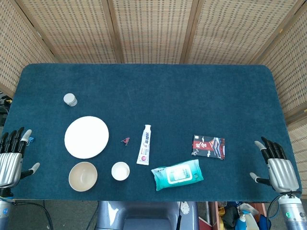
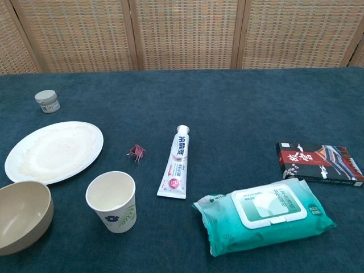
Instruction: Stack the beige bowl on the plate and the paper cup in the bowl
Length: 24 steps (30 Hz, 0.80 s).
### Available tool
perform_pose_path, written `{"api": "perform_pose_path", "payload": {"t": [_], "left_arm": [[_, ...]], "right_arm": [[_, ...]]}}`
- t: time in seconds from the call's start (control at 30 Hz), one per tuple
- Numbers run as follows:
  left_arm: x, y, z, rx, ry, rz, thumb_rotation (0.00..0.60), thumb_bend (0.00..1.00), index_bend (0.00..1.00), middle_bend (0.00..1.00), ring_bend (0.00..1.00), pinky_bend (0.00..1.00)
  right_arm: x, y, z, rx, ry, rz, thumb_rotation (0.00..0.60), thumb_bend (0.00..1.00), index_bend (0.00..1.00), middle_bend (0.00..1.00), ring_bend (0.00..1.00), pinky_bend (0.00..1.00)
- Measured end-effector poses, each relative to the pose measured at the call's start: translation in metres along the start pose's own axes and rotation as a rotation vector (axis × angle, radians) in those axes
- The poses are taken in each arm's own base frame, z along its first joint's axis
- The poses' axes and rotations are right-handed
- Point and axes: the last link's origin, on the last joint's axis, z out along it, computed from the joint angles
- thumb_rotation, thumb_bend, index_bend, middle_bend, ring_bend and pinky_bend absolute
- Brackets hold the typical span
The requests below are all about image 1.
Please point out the white round disc on base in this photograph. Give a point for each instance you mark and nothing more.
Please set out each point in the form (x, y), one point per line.
(185, 208)

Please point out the white paper cup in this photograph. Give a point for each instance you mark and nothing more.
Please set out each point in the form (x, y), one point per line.
(120, 171)

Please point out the beige bowl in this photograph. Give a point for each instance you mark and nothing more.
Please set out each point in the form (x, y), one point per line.
(83, 176)

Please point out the blue white spray bottle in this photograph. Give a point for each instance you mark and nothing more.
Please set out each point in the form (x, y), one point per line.
(241, 221)

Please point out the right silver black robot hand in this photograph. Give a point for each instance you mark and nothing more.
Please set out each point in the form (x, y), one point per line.
(283, 172)

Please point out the small red bird-shaped clip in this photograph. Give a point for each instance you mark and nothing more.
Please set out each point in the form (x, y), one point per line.
(125, 141)

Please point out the small jar with grey lid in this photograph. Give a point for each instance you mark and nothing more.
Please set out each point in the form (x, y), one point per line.
(70, 99)

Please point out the black equipment beside table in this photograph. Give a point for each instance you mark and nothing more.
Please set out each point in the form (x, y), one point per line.
(3, 112)

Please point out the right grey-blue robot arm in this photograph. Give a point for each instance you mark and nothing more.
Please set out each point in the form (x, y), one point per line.
(293, 213)

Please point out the black and red snack packet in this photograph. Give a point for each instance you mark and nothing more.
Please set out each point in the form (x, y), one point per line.
(208, 147)

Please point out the blue binder clip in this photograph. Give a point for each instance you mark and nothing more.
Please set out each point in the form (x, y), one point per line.
(31, 140)

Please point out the white round plate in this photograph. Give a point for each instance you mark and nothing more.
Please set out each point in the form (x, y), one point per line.
(86, 137)

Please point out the dark blue table mat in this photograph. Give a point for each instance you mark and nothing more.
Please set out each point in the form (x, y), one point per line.
(168, 100)

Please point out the teal wet wipes pack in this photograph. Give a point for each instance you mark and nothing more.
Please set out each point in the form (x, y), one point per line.
(177, 175)

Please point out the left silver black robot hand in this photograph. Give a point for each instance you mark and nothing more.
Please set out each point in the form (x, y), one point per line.
(9, 167)

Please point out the woven bamboo screen panel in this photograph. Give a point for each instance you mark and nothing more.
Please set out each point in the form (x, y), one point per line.
(16, 48)
(290, 72)
(153, 31)
(72, 31)
(235, 31)

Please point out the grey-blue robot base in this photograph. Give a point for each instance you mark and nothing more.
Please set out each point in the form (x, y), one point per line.
(144, 215)

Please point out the white toothpaste tube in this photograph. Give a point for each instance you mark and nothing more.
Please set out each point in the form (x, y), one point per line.
(144, 146)

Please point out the dark cloth bundle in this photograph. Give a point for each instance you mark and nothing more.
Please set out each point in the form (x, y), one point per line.
(230, 216)

